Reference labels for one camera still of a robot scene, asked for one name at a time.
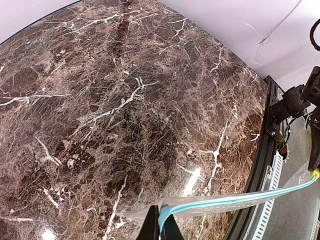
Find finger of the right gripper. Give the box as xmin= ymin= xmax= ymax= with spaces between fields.
xmin=308 ymin=106 xmax=320 ymax=172

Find black front rail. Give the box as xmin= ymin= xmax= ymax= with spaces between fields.
xmin=224 ymin=76 xmax=280 ymax=240

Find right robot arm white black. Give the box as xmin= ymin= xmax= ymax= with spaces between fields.
xmin=271 ymin=66 xmax=320 ymax=172

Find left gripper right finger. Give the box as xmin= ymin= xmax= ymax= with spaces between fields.
xmin=162 ymin=214 xmax=184 ymax=240

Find white slotted cable duct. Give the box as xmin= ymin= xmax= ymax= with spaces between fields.
xmin=250 ymin=152 xmax=283 ymax=240

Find clear zip top bag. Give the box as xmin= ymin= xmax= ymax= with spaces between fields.
xmin=119 ymin=164 xmax=320 ymax=220

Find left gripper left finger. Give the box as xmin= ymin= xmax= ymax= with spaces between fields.
xmin=138 ymin=205 xmax=160 ymax=240

